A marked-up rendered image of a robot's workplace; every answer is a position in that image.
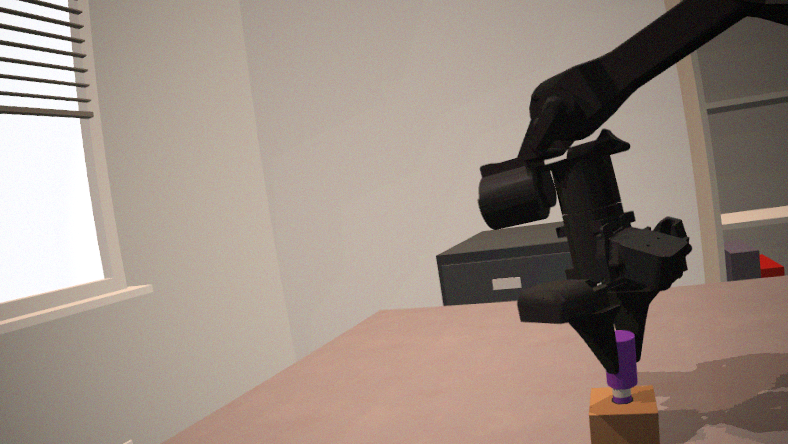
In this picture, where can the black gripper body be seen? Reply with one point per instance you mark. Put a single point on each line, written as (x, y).
(563, 301)

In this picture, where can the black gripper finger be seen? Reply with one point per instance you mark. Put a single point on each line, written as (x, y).
(633, 313)
(597, 331)

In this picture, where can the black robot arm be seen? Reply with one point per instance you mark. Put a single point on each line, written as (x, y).
(572, 105)

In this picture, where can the orange block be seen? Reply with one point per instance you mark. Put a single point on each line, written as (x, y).
(635, 422)

